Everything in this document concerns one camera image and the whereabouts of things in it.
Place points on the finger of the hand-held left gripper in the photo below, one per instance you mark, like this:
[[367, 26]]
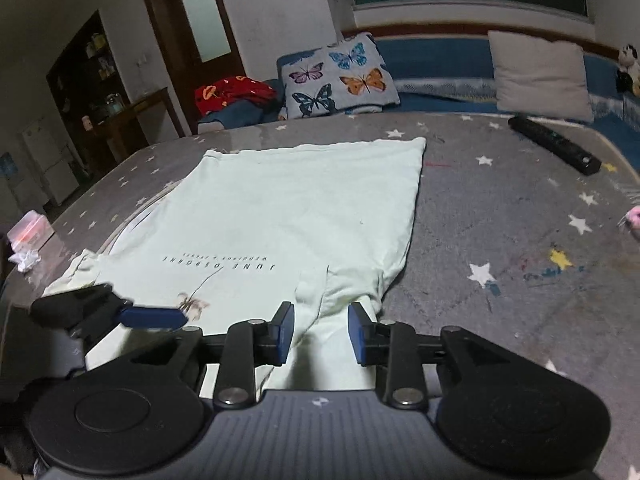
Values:
[[152, 317]]

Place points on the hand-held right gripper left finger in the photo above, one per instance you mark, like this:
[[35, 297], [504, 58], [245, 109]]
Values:
[[285, 332]]

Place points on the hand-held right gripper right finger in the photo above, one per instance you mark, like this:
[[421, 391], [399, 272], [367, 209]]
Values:
[[357, 332]]

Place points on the light green t-shirt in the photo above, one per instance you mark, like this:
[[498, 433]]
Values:
[[280, 210]]

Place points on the crumpled white tissue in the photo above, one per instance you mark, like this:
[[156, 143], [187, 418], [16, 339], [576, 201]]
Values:
[[25, 260]]

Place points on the white tissue box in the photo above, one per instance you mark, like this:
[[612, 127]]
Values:
[[30, 227]]

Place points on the grey star-print table cover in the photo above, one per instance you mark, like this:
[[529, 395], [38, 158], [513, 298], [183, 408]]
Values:
[[500, 235]]

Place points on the white refrigerator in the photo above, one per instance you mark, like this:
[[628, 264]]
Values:
[[47, 160]]

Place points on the dark wooden side table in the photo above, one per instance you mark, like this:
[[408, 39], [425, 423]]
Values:
[[145, 110]]

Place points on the red patterned cloth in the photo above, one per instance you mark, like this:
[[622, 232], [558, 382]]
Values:
[[230, 92]]

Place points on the dark wooden shelf cabinet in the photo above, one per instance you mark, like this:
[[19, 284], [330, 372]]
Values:
[[75, 85]]

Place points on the butterfly print pillow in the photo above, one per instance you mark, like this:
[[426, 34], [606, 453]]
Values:
[[340, 75]]

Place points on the black remote control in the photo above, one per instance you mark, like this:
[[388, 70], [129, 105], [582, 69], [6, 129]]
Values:
[[550, 142]]

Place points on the blue sofa bench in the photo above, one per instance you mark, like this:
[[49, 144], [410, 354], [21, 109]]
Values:
[[430, 65]]

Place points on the small pink object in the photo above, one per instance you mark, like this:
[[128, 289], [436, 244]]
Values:
[[634, 217]]

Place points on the wooden door with frosted glass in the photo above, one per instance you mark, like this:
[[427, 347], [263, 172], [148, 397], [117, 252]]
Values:
[[202, 20]]

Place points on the plain beige pillow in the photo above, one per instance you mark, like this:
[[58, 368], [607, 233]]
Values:
[[540, 75]]

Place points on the panda plush toy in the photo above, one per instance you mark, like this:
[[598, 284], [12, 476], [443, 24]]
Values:
[[629, 60]]

